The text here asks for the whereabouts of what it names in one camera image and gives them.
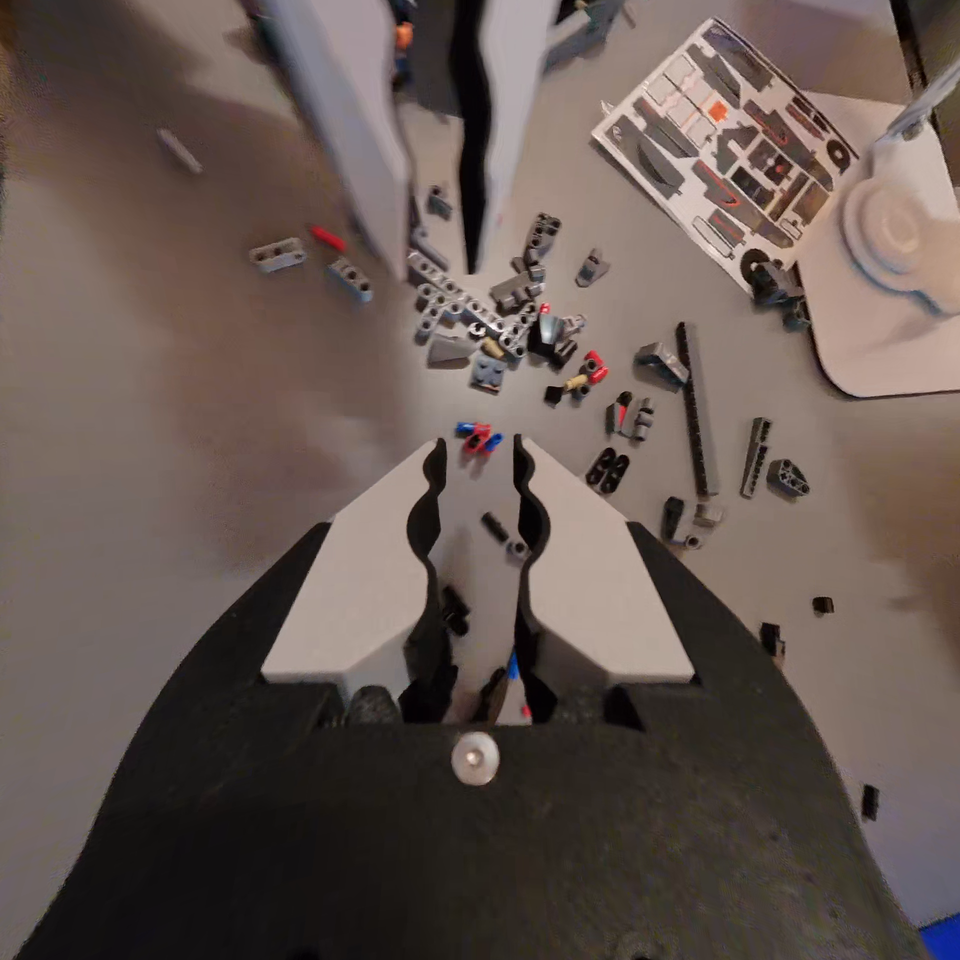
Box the dark grey triangular lego plate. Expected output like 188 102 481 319
766 457 811 500

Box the white book stand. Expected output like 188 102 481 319
795 0 960 399

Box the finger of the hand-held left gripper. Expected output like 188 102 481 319
258 0 415 285
448 0 562 277

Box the long dark grey lego beam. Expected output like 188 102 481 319
675 321 721 500

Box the dark grey lego liftarm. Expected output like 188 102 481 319
740 416 774 500

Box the light grey short lego beam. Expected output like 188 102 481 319
249 237 307 273
326 256 374 303

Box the sticker sheet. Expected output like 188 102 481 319
591 16 860 297

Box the light grey lego axle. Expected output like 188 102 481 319
156 127 204 175

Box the dark grey lego wedge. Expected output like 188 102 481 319
633 341 690 391

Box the dark grey lego block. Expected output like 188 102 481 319
661 496 725 550

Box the pile of loose lego pieces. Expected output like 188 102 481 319
423 183 661 721

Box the dark grey lego connector assembly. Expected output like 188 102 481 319
738 251 811 331

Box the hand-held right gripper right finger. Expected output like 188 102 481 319
512 433 696 723

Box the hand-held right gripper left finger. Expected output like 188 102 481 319
259 438 450 723

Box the lego car chassis model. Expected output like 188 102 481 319
386 0 627 91

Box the person's torso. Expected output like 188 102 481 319
916 918 960 960

